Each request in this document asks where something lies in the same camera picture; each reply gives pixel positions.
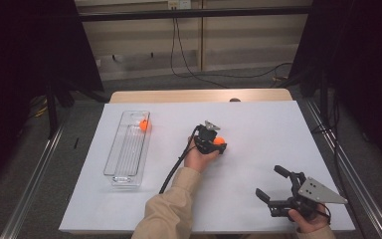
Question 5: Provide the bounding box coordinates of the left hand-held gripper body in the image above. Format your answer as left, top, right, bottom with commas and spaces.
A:
193, 119, 221, 155

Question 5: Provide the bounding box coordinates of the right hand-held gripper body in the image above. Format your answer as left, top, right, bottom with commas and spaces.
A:
267, 171, 349, 221

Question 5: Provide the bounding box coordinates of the clear plastic tray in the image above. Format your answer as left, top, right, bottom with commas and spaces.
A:
102, 110, 153, 191

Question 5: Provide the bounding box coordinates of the person's left hand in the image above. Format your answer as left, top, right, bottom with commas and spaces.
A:
183, 135, 221, 174

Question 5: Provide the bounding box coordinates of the person's right hand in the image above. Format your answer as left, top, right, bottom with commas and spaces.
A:
287, 202, 332, 234

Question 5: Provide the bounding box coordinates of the white table board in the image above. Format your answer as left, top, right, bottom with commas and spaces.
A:
59, 101, 356, 233

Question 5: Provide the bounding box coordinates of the wooden table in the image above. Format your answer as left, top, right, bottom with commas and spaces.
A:
108, 88, 293, 104

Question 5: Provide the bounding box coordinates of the black horizontal bar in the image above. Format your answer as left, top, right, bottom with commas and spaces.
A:
78, 6, 312, 23

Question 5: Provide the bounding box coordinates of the black curtain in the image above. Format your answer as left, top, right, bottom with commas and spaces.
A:
289, 0, 382, 175
0, 0, 104, 192

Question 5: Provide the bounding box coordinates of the black metal stand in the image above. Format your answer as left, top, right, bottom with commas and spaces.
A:
45, 78, 111, 139

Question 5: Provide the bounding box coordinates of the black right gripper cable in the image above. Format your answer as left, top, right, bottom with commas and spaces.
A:
317, 202, 332, 223

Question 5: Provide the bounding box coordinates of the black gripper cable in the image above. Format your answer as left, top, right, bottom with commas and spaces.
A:
317, 202, 332, 223
158, 124, 203, 195

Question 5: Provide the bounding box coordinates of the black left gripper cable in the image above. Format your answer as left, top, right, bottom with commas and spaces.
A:
158, 124, 203, 195

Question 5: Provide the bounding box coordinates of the aluminium floor rail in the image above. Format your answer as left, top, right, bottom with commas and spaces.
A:
0, 122, 66, 239
302, 98, 382, 239

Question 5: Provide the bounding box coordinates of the black cable along rail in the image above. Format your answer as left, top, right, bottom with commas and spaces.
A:
311, 89, 350, 200

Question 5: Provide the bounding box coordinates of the black floor cable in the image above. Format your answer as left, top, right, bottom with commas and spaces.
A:
192, 62, 293, 80

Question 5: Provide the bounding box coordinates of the black hanging cable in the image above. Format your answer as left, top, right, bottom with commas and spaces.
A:
169, 18, 230, 90

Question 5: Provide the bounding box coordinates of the white wall outlet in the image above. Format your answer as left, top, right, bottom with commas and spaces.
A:
167, 0, 192, 10

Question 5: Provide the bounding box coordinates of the yellow cable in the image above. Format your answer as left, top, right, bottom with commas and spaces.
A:
34, 103, 50, 119

